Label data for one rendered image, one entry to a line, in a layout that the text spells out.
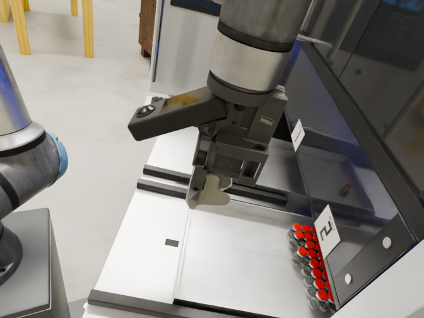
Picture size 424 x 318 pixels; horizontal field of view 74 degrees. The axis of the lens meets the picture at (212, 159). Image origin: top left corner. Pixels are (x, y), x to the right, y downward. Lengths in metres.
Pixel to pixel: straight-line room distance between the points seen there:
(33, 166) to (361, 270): 0.59
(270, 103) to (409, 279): 0.27
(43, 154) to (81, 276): 1.04
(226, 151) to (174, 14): 0.93
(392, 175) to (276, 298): 0.33
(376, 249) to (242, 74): 0.33
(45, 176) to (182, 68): 0.79
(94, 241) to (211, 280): 1.16
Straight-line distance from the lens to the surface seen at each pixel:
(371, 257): 0.49
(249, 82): 0.27
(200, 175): 0.33
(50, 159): 0.65
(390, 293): 0.46
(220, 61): 0.27
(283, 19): 0.26
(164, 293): 0.58
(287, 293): 0.65
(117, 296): 0.55
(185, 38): 1.22
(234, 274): 0.63
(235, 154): 0.31
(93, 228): 1.75
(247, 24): 0.26
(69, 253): 1.67
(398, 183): 0.47
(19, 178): 0.62
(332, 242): 0.57
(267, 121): 0.31
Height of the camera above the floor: 1.40
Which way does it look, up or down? 38 degrees down
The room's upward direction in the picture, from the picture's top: 17 degrees clockwise
